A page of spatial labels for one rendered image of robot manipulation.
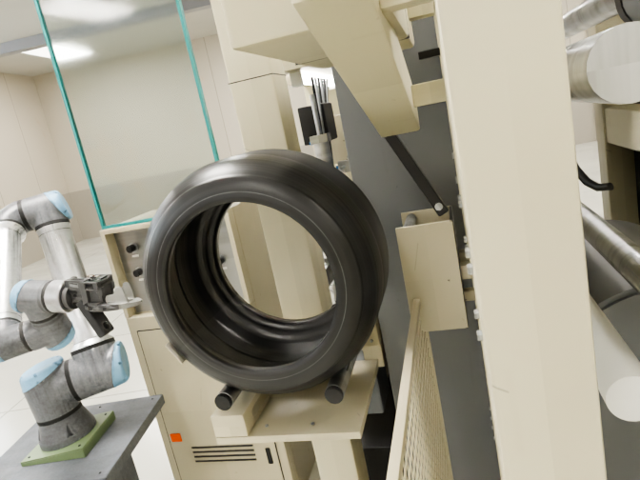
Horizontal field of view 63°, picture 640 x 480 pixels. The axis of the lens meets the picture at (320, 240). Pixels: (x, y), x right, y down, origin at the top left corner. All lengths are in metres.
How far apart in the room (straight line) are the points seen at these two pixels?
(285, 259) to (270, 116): 0.41
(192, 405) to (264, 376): 1.09
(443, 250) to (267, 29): 0.78
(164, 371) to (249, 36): 1.69
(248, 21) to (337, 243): 0.48
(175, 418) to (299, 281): 1.05
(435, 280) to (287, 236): 0.44
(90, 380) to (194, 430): 0.57
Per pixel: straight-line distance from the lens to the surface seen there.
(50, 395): 2.04
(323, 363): 1.21
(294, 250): 1.53
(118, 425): 2.15
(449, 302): 1.45
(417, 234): 1.39
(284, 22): 0.84
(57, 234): 2.07
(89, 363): 2.00
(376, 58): 0.89
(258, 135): 1.50
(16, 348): 1.72
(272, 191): 1.11
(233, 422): 1.37
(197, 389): 2.27
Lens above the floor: 1.51
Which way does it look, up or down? 12 degrees down
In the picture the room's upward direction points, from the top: 12 degrees counter-clockwise
